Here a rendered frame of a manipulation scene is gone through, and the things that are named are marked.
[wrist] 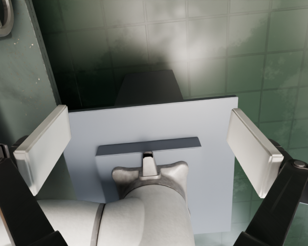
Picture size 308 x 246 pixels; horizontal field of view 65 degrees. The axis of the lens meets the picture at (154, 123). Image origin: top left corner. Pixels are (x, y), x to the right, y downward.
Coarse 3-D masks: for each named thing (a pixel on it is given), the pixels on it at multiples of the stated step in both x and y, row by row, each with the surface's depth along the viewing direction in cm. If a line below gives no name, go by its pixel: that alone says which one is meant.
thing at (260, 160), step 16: (240, 112) 18; (240, 128) 17; (256, 128) 16; (240, 144) 17; (256, 144) 15; (272, 144) 14; (240, 160) 17; (256, 160) 15; (272, 160) 13; (256, 176) 15; (272, 176) 13
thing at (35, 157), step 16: (64, 112) 18; (48, 128) 15; (64, 128) 18; (32, 144) 13; (48, 144) 15; (64, 144) 18; (16, 160) 13; (32, 160) 13; (48, 160) 15; (32, 176) 13; (32, 192) 14
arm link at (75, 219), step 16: (48, 208) 44; (64, 208) 44; (80, 208) 45; (96, 208) 46; (0, 224) 41; (64, 224) 41; (80, 224) 42; (96, 224) 42; (0, 240) 39; (80, 240) 40; (96, 240) 41
